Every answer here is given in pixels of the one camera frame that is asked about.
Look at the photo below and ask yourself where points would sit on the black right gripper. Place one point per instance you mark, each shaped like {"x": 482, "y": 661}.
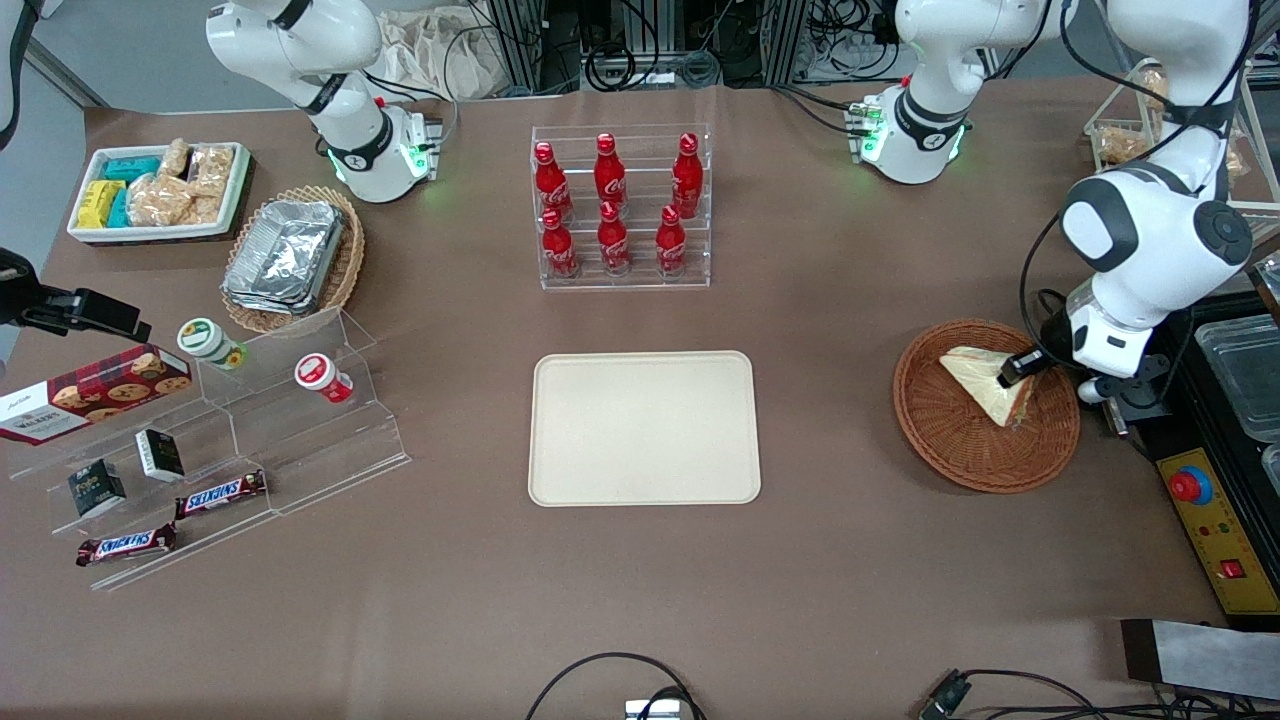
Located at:
{"x": 35, "y": 303}

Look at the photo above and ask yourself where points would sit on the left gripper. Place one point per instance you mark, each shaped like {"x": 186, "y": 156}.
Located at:
{"x": 1050, "y": 335}

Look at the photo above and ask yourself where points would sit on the triangular sandwich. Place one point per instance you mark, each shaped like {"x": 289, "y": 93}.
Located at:
{"x": 975, "y": 385}

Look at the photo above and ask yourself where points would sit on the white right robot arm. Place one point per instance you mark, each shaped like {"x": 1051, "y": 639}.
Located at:
{"x": 350, "y": 120}

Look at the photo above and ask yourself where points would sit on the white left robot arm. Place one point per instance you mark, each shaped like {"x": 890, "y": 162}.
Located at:
{"x": 930, "y": 130}

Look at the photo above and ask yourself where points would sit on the round brown wicker basket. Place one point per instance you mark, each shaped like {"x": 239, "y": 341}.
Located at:
{"x": 950, "y": 450}

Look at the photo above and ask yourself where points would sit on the oval light wicker basket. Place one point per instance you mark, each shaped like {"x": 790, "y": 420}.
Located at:
{"x": 348, "y": 265}

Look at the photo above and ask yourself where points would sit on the beige plastic tray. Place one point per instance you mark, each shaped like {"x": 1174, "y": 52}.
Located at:
{"x": 645, "y": 430}

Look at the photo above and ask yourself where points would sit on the red tartan cookie box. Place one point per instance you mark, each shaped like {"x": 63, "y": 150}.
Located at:
{"x": 90, "y": 395}

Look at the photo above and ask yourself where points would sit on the white rectangular snack bin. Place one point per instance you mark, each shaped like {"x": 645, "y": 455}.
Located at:
{"x": 150, "y": 234}

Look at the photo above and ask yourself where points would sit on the green lidded yogurt cup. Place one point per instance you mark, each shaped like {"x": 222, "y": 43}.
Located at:
{"x": 205, "y": 340}

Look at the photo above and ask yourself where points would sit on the teal snack packet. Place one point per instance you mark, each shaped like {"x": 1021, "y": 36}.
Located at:
{"x": 132, "y": 168}
{"x": 119, "y": 208}

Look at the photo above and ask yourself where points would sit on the yellow snack packet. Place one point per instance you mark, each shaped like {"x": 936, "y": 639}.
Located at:
{"x": 98, "y": 203}

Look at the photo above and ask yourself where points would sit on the clear bag of rice crackers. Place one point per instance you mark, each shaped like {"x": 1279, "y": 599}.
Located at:
{"x": 175, "y": 158}
{"x": 212, "y": 168}
{"x": 158, "y": 200}
{"x": 207, "y": 210}

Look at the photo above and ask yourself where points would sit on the small dark green box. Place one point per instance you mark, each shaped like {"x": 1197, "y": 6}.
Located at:
{"x": 160, "y": 455}
{"x": 97, "y": 488}

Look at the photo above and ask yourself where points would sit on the stacked aluminium foil containers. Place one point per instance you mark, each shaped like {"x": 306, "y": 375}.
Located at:
{"x": 285, "y": 255}

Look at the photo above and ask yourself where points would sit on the black sealing machine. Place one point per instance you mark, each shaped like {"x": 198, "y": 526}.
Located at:
{"x": 1200, "y": 420}

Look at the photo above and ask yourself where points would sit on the red emergency stop button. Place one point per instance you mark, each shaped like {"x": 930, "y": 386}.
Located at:
{"x": 1190, "y": 485}

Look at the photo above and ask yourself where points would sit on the brown Snickers bar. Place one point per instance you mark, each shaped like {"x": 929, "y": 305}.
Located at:
{"x": 125, "y": 545}
{"x": 220, "y": 495}

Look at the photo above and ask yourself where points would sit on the red lidded yogurt cup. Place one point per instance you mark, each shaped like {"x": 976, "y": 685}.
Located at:
{"x": 318, "y": 374}

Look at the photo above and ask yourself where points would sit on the clear plastic container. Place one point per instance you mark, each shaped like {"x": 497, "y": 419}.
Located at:
{"x": 1245, "y": 380}
{"x": 1272, "y": 468}

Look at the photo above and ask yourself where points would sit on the bagged fried snack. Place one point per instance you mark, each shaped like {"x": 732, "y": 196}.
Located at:
{"x": 1155, "y": 88}
{"x": 1122, "y": 146}

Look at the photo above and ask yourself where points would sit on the clear acrylic stepped shelf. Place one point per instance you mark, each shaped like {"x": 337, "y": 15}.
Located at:
{"x": 320, "y": 450}

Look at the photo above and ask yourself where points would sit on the yellow control panel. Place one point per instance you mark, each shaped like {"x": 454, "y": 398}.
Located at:
{"x": 1215, "y": 545}

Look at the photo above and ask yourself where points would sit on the grey metal plate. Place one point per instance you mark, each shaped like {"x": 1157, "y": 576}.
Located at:
{"x": 1200, "y": 660}

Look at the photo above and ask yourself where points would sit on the red cola bottle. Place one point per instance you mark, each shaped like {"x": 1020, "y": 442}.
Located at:
{"x": 559, "y": 250}
{"x": 551, "y": 185}
{"x": 609, "y": 175}
{"x": 613, "y": 245}
{"x": 687, "y": 180}
{"x": 671, "y": 245}

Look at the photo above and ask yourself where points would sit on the clear acrylic bottle rack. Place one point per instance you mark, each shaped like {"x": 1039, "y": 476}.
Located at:
{"x": 640, "y": 280}

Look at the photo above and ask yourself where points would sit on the beige cloth bag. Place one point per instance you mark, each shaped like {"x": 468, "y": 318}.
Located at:
{"x": 440, "y": 55}

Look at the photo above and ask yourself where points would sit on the silver connector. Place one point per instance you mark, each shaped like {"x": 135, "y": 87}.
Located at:
{"x": 652, "y": 710}

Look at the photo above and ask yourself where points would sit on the aluminium frame profile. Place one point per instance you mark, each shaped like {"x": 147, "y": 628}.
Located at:
{"x": 785, "y": 40}
{"x": 520, "y": 45}

